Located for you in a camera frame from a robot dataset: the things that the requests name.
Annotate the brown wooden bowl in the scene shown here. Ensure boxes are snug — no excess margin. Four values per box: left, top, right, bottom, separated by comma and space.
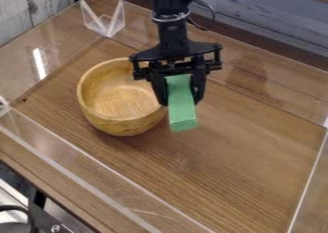
76, 58, 166, 136

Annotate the clear acrylic corner bracket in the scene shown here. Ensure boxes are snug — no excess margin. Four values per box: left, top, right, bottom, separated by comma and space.
79, 0, 126, 37

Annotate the green rectangular block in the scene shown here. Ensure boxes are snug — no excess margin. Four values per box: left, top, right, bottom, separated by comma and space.
166, 75, 197, 131

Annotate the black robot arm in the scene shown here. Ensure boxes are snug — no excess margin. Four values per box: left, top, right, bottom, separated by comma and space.
130, 0, 224, 106

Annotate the clear acrylic enclosure wall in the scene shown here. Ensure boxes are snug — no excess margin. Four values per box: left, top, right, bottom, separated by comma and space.
0, 98, 214, 233

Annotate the black cable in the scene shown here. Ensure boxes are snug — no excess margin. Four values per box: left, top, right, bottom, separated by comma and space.
0, 205, 40, 233

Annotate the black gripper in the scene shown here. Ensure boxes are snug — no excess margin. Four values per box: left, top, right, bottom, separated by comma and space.
130, 18, 222, 106

